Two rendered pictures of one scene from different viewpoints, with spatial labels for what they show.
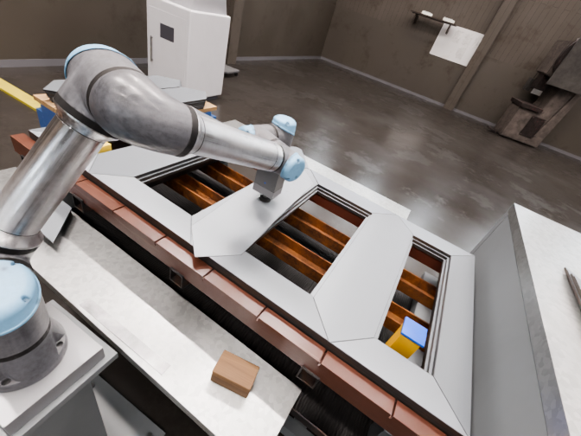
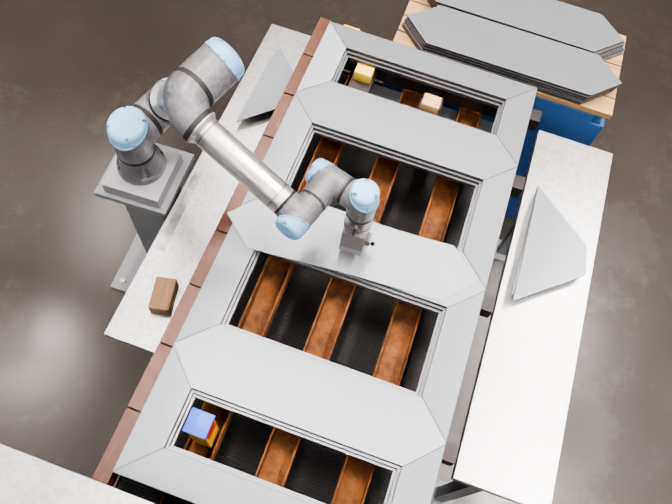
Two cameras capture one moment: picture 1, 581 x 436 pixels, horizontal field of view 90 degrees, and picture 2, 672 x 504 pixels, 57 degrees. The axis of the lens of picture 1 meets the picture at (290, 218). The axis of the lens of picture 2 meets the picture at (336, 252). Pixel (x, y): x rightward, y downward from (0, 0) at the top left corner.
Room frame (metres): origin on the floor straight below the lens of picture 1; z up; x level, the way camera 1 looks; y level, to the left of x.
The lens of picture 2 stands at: (0.70, -0.67, 2.44)
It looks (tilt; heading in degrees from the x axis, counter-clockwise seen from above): 64 degrees down; 80
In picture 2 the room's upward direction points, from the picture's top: 11 degrees clockwise
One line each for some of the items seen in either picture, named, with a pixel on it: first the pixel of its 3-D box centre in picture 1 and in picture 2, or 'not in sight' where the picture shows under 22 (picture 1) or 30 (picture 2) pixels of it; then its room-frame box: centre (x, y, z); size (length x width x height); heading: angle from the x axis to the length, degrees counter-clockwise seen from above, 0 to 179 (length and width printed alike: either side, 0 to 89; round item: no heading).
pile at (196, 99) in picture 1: (138, 96); (514, 34); (1.49, 0.99, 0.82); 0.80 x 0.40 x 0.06; 160
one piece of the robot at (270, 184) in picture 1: (272, 176); (359, 232); (0.89, 0.11, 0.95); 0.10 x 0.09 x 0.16; 162
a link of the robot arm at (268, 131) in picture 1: (259, 140); (326, 184); (0.79, 0.16, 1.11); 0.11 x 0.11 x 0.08; 54
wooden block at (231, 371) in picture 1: (235, 373); (163, 296); (0.34, 0.00, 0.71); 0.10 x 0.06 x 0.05; 83
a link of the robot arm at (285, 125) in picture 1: (280, 135); (361, 200); (0.88, 0.11, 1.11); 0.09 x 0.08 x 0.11; 144
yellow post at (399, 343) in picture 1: (394, 352); (203, 430); (0.50, -0.39, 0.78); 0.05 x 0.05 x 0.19; 70
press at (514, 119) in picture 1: (549, 86); not in sight; (9.13, -5.17, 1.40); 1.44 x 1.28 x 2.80; 73
